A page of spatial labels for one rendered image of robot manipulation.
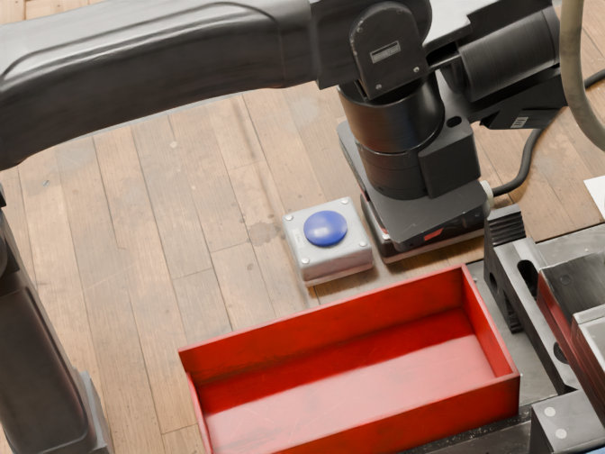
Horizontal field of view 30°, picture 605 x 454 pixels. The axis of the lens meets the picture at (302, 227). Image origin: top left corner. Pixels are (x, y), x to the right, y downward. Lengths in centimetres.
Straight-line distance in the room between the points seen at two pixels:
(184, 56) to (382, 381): 46
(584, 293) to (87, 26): 34
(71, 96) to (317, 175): 57
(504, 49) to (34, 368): 34
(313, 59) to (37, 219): 61
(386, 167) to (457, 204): 5
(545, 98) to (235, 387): 40
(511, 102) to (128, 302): 48
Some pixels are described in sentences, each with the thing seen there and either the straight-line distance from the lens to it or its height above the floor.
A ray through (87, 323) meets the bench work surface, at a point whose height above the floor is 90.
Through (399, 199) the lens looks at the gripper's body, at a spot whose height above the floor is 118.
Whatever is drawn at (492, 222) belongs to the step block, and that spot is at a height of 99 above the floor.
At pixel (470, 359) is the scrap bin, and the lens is 97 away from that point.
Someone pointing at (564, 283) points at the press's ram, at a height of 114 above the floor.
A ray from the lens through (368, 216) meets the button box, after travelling 104.
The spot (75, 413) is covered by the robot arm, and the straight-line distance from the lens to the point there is 76.
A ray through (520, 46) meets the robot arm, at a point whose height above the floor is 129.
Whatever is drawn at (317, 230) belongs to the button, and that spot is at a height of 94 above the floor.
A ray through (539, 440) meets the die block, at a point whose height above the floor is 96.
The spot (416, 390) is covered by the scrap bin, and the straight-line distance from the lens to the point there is 95.
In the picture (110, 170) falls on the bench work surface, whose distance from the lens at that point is 117.
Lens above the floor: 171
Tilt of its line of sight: 49 degrees down
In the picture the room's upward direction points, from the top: 10 degrees counter-clockwise
